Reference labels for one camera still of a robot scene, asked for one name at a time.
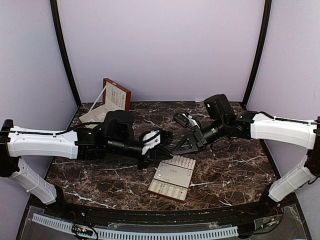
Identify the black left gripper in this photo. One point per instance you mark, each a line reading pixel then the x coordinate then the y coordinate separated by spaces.
pixel 153 156

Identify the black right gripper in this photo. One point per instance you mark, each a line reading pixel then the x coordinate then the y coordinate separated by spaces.
pixel 200 142

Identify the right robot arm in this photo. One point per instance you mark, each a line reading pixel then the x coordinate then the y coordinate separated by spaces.
pixel 258 126

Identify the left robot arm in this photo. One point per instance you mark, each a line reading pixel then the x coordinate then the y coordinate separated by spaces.
pixel 113 136

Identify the flat white jewelry tray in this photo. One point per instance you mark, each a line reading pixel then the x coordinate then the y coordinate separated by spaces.
pixel 173 178

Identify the red wooden jewelry box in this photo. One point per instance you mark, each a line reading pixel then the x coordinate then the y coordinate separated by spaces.
pixel 112 97

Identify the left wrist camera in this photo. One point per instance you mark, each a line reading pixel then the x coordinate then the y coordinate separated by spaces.
pixel 155 139

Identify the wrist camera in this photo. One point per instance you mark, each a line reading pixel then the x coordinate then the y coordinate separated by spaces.
pixel 155 139
pixel 186 120

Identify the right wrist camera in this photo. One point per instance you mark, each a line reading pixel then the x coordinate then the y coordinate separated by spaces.
pixel 186 120

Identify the black front table rail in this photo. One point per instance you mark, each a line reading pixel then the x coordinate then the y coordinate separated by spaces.
pixel 162 211

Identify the white slotted cable duct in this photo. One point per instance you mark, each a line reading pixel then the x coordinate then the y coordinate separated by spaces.
pixel 119 231

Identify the right black frame post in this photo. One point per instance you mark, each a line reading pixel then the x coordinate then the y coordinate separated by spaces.
pixel 258 53

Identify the black frame post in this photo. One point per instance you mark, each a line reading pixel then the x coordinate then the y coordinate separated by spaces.
pixel 63 51
pixel 258 53

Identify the left black frame post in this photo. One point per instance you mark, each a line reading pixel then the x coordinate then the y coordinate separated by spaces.
pixel 63 51

